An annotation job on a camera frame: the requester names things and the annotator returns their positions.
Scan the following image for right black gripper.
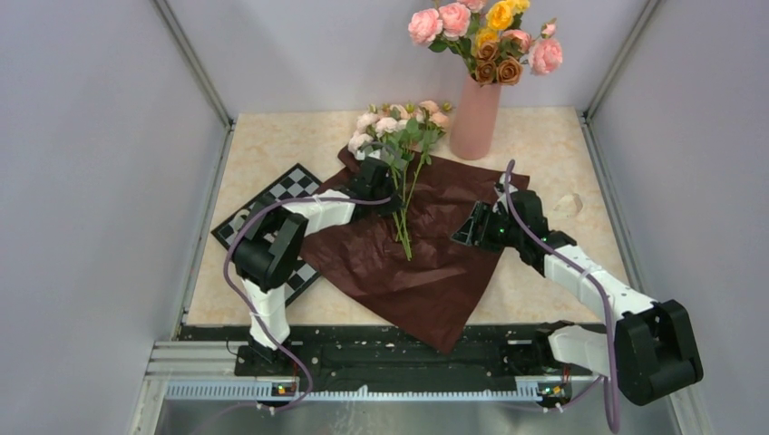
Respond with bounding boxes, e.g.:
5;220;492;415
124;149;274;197
451;201;523;255

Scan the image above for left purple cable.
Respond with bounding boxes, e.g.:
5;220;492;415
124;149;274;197
222;141;394;415

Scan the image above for pink ceramic vase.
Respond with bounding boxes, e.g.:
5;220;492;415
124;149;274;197
449;75;501;160

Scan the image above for dark red wrapping paper sheet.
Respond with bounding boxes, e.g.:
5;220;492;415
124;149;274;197
287;154;525;353

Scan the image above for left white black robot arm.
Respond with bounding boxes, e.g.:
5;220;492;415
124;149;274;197
223;157;403;375

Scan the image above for artificial roses in vase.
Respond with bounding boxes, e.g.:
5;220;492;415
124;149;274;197
407;0;563;86

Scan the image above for purple cable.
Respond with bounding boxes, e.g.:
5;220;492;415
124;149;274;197
222;141;394;415
503;159;622;435

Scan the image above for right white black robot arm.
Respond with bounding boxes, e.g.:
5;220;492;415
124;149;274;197
452;190;704;406

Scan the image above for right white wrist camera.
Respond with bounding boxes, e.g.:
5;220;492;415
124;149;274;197
494;181;509;209

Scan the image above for red paper flower bouquet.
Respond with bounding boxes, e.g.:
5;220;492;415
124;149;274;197
347;100;453;260

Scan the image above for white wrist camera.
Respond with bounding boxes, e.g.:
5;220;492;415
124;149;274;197
355;148;382;161
494;181;509;209

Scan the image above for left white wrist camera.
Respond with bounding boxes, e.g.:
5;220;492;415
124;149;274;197
355;148;382;161

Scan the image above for black white chessboard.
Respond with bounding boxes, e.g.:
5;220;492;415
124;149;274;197
209;163;326;307

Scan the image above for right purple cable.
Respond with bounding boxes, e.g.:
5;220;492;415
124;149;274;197
503;159;622;435

